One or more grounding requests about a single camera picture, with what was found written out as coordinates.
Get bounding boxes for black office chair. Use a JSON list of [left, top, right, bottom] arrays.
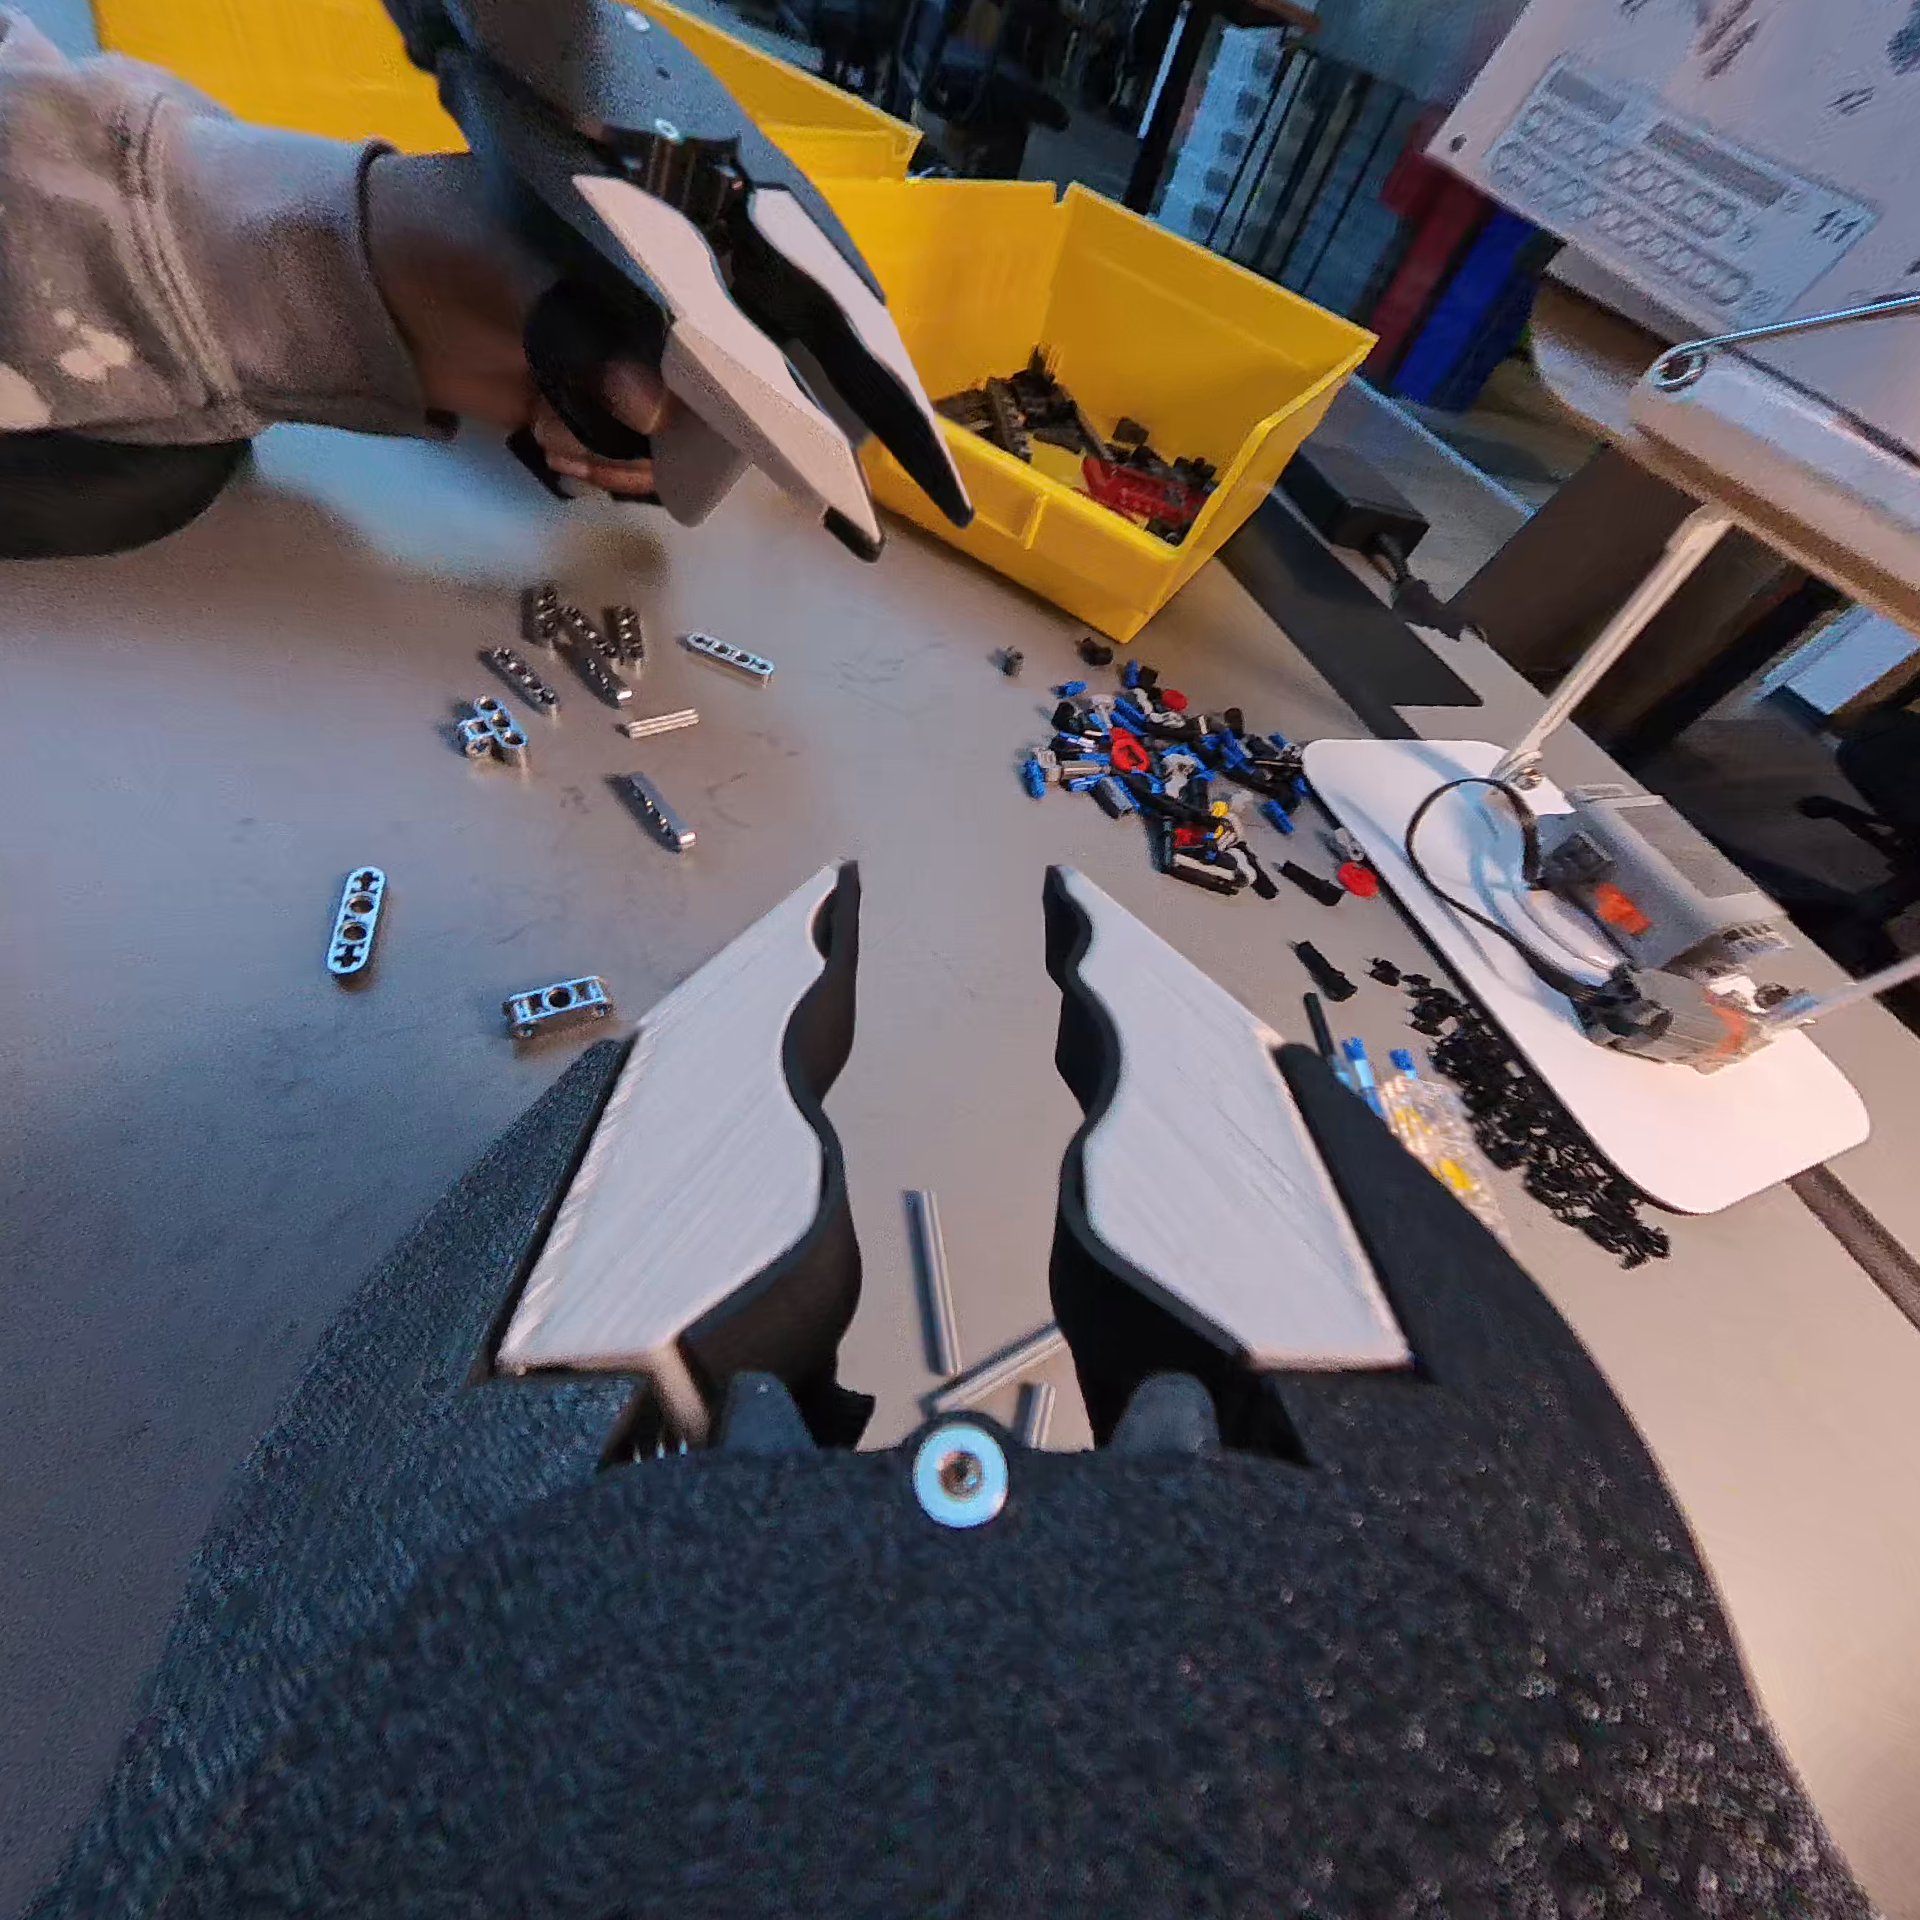
[[1792, 703, 1920, 963]]

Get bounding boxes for wooden book stand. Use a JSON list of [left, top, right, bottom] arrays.
[[1302, 285, 1920, 1217]]

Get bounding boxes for person's left hand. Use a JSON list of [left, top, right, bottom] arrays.
[[367, 150, 671, 507]]

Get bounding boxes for blue crate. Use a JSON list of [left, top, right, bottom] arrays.
[[1393, 211, 1553, 413]]

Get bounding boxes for yellow bin with red panels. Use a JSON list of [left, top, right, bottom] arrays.
[[815, 177, 1377, 644]]

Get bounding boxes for grey motor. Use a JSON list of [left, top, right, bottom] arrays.
[[1574, 927, 1801, 1074]]

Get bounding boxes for black power adapter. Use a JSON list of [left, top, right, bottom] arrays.
[[1281, 441, 1433, 553]]

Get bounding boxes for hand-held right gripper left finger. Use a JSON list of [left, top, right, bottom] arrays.
[[491, 859, 863, 1454]]

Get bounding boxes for stack of grey crates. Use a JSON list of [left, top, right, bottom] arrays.
[[1155, 22, 1420, 255]]

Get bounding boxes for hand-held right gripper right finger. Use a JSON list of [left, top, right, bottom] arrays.
[[1041, 865, 1415, 1454]]

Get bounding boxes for transparent engine block assembly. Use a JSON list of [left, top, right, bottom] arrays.
[[1302, 990, 1512, 1234]]

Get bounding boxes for black motor cable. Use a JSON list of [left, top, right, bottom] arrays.
[[1404, 775, 1637, 1011]]

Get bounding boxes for grey desk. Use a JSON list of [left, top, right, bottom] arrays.
[[0, 367, 1920, 1920]]

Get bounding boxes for person's left forearm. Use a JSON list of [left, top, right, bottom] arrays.
[[0, 15, 436, 453]]

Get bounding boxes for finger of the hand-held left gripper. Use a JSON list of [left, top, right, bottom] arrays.
[[731, 182, 981, 532], [574, 177, 886, 565]]

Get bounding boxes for black adapter cable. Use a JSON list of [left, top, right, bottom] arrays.
[[1372, 532, 1488, 644]]

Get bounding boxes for scattered chrome beams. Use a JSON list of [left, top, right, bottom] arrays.
[[326, 582, 779, 1044]]

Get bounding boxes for heap of dark building pieces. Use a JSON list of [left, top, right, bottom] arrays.
[[932, 345, 1220, 543]]

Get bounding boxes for black mesh pad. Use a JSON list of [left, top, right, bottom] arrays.
[[0, 435, 253, 559]]

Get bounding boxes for pile of small coloured connectors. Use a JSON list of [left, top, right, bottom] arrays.
[[1020, 662, 1321, 898]]

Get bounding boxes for pile of small black pins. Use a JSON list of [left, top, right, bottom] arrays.
[[1365, 957, 1671, 1269]]

